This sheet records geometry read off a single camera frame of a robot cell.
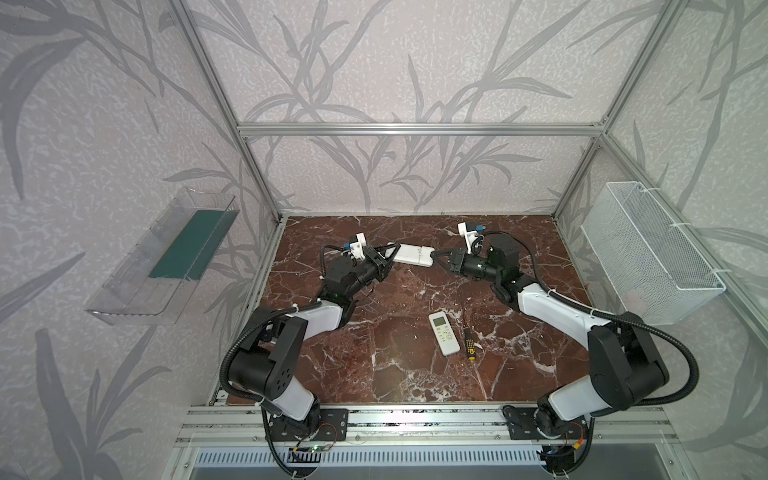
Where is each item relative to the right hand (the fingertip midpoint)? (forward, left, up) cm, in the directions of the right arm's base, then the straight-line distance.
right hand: (432, 249), depth 80 cm
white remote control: (-1, +6, -1) cm, 6 cm away
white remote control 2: (-16, -4, -22) cm, 28 cm away
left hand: (+1, +7, +2) cm, 8 cm away
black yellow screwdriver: (-18, -11, -23) cm, 31 cm away
